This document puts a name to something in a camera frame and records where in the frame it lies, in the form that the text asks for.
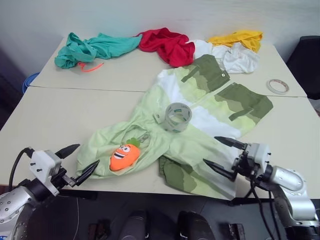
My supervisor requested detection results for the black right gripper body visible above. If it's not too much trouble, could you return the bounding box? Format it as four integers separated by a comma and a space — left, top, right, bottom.
231, 143, 263, 181

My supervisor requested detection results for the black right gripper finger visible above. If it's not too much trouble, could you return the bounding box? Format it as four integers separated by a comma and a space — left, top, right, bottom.
202, 158, 237, 182
214, 136, 245, 151

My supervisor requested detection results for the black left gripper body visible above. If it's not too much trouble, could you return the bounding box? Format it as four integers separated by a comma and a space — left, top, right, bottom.
51, 165, 78, 190

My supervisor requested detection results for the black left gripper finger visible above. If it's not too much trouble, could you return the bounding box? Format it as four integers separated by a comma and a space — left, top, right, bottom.
73, 159, 101, 187
54, 143, 81, 159

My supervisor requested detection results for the orange carrot plush toy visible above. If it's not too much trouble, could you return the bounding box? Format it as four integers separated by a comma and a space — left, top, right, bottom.
109, 133, 151, 172

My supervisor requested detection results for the clear packing tape roll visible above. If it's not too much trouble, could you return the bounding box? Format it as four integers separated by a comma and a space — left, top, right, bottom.
165, 102, 193, 133

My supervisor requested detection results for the green and white zip jacket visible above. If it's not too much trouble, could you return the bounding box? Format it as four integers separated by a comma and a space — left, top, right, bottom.
75, 54, 274, 201

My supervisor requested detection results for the dark rounded shape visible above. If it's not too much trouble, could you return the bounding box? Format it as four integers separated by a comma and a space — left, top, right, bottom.
118, 209, 148, 240
177, 210, 213, 240

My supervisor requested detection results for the white thin tape roll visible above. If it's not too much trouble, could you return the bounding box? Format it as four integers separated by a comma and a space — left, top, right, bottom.
266, 78, 289, 95

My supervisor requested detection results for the blue round container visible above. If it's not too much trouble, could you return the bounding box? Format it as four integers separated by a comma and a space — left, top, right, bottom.
21, 72, 41, 95

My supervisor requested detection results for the white crumpled garment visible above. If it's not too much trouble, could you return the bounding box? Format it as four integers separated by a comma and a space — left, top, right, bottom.
193, 39, 261, 75

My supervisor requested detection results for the yellow crumpled garment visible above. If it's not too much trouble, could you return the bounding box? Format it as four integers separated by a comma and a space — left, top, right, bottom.
207, 29, 264, 53

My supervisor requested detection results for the black office chair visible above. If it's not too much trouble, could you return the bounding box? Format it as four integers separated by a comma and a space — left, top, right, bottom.
286, 35, 320, 101

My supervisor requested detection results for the teal crumpled garment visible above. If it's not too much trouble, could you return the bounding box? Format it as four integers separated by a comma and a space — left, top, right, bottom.
54, 31, 143, 70

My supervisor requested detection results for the red crumpled garment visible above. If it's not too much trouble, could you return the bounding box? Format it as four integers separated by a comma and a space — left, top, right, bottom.
138, 27, 196, 68

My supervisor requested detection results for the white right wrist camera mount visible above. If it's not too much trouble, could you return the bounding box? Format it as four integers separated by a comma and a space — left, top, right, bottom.
246, 142, 272, 171

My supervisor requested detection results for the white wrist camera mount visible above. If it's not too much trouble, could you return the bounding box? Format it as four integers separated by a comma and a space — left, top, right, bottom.
246, 142, 272, 171
28, 149, 63, 197

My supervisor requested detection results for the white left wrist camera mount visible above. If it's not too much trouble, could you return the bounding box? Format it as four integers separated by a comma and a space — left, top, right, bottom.
28, 149, 63, 197

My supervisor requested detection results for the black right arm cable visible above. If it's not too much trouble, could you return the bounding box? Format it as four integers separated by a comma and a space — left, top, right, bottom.
246, 178, 283, 240

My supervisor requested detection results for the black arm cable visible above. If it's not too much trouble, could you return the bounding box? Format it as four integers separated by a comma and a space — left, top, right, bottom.
8, 147, 35, 187
246, 178, 283, 240

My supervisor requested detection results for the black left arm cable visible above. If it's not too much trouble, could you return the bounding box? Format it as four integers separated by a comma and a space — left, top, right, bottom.
8, 147, 35, 187

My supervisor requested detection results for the orange string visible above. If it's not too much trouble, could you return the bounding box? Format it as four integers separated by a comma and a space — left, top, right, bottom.
77, 61, 105, 73

